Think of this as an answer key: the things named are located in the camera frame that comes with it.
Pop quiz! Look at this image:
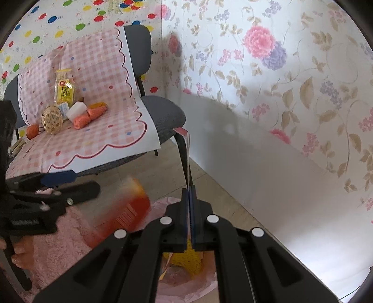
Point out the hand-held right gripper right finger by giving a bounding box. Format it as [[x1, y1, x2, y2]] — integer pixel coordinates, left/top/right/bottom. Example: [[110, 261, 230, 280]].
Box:
[[189, 188, 340, 303]]

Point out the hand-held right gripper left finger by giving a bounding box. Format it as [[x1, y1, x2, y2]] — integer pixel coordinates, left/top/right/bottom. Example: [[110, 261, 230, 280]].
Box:
[[33, 188, 190, 303]]

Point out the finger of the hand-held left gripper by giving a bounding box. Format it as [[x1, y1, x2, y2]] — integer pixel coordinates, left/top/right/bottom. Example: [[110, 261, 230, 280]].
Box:
[[17, 181, 101, 211], [6, 170, 78, 192]]

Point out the yellow mesh packet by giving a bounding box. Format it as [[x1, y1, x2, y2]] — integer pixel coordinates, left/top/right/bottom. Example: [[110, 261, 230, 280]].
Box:
[[162, 242, 204, 276]]

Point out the orange snack bag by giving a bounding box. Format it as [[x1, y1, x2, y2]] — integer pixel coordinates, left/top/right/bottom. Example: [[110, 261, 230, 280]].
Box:
[[87, 176, 151, 248]]

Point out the woven bamboo ball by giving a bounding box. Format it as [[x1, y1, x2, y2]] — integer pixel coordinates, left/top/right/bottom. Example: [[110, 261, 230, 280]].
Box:
[[41, 105, 63, 135]]

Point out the pink trash bag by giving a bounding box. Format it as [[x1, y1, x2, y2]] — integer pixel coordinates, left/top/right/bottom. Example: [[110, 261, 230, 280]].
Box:
[[93, 196, 219, 303]]

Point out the white foam block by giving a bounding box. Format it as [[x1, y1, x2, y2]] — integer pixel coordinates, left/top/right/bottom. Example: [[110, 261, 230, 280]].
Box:
[[66, 101, 88, 121]]

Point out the pink edged packet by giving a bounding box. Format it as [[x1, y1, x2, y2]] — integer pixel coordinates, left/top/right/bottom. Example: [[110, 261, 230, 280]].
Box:
[[173, 127, 193, 190]]

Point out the yellow snack packet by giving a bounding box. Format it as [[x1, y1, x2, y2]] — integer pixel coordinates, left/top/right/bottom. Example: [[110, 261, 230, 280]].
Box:
[[54, 54, 76, 106]]

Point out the person's left hand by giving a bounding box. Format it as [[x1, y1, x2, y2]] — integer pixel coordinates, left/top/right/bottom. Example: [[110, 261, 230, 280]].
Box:
[[12, 237, 33, 267]]

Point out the pink fluffy rug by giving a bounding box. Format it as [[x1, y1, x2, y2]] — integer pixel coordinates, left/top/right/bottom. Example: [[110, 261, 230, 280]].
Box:
[[14, 186, 101, 303]]

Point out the pink checkered cloth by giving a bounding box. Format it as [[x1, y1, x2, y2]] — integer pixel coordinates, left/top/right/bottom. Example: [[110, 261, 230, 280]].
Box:
[[6, 29, 161, 179]]

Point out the grey chair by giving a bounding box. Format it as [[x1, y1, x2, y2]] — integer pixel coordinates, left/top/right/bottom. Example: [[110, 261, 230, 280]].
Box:
[[3, 25, 187, 175]]

